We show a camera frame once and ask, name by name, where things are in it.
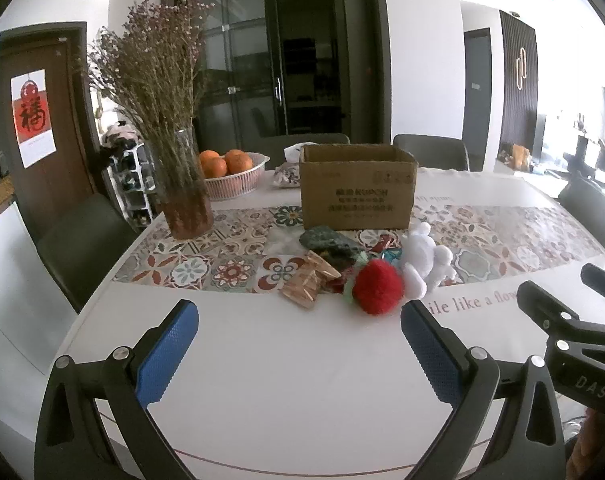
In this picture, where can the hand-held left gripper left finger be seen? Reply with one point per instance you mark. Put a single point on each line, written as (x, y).
(167, 355)

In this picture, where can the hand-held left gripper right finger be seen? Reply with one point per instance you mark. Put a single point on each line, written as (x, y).
(430, 350)

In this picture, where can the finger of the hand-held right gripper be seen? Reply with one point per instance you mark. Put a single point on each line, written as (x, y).
(602, 280)
(547, 310)

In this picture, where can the red strawberry plush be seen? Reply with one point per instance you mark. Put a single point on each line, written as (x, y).
(380, 287)

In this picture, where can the teal packet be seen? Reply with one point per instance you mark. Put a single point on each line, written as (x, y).
(393, 256)

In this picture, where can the red snack packet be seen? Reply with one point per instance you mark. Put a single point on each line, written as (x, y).
(335, 284)

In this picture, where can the tan snack packet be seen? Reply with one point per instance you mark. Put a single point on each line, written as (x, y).
(322, 265)
(302, 290)

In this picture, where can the brown cardboard box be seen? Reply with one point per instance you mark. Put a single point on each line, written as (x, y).
(355, 195)

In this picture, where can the grey dining chair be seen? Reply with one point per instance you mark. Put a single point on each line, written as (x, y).
(589, 210)
(282, 142)
(82, 245)
(432, 150)

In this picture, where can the patterned table runner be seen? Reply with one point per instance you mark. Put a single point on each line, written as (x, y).
(222, 265)

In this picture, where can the small red packet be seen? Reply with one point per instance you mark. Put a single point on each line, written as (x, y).
(381, 250)

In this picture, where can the white printed tablecloth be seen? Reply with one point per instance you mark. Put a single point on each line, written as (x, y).
(282, 385)

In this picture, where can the white shoe rack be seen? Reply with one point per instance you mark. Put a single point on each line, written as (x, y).
(132, 185)

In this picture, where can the white plastic fruit basket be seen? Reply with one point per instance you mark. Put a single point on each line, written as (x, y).
(232, 185)

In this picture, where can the orange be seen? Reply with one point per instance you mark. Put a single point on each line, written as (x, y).
(215, 169)
(210, 156)
(239, 161)

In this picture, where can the floral tissue pouch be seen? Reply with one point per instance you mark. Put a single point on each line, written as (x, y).
(287, 175)

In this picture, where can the brown wooden door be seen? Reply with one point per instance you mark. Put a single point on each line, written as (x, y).
(65, 160)

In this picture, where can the dark interior door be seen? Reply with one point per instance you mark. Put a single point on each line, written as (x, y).
(477, 85)

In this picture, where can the dried purple flowers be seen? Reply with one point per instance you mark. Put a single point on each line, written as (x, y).
(152, 70)

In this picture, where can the dark glass sliding door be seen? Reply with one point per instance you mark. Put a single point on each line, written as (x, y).
(307, 60)

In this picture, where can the dark slatted wall panel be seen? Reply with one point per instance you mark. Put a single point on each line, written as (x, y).
(507, 85)

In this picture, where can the white loop wall ornament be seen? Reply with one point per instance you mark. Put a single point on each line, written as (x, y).
(520, 67)

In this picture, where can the red and white wall calendar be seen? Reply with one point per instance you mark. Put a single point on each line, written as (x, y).
(32, 120)

